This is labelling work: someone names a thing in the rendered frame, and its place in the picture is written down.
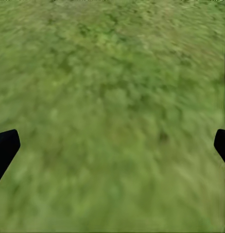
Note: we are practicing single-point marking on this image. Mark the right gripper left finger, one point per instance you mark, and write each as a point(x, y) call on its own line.
point(9, 145)

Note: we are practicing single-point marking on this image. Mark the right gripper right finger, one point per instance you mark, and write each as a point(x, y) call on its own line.
point(219, 142)

